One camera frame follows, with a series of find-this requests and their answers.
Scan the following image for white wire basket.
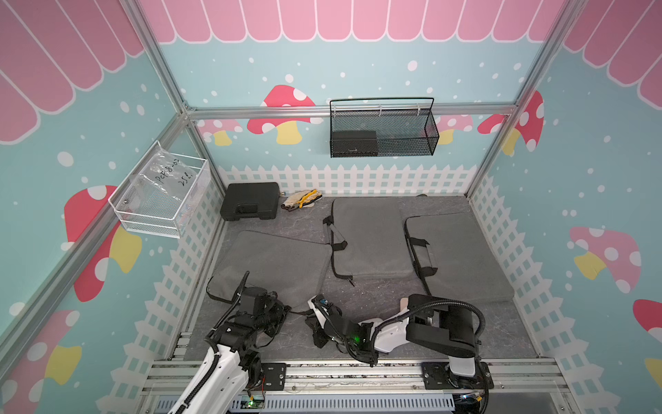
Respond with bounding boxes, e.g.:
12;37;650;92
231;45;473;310
108;141;211;239

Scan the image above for grey laptop bag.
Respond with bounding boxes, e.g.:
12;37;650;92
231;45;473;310
404;213;514;305
206;231;332;312
322;198;414;284

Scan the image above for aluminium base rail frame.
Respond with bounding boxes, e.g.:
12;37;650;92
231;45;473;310
136;333;580;413

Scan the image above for black wire mesh basket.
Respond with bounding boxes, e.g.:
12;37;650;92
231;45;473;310
329;98;441;157

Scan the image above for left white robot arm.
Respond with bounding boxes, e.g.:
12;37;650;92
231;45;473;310
170;272;291;413

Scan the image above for black box in basket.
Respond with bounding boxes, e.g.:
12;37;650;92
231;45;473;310
330;130;379;158

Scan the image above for clear plastic bag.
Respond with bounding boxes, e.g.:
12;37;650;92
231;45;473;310
118;149;198;231

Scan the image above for black plastic tool case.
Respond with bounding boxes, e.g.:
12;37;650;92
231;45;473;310
220;182;280;221

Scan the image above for yellow black pliers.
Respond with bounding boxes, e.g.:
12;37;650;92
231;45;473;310
298;189;322;208

